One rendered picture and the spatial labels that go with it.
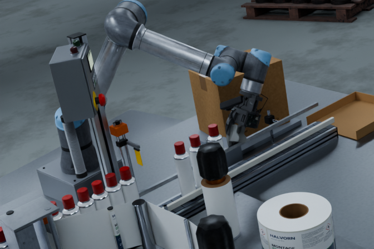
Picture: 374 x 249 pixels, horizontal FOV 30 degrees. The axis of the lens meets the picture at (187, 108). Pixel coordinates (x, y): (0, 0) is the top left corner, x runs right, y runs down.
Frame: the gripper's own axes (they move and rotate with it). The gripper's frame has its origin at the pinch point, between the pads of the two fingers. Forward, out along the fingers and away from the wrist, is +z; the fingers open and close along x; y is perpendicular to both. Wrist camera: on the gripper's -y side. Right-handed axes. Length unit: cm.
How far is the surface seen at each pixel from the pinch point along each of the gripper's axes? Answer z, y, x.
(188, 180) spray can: 12.5, 7.8, -21.9
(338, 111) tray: -20, -4, 59
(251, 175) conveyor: 7.6, 11.3, 3.0
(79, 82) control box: -11, 2, -68
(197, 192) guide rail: 15.7, 9.7, -18.1
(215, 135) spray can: -3.3, 5.6, -13.8
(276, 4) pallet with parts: -93, -344, 358
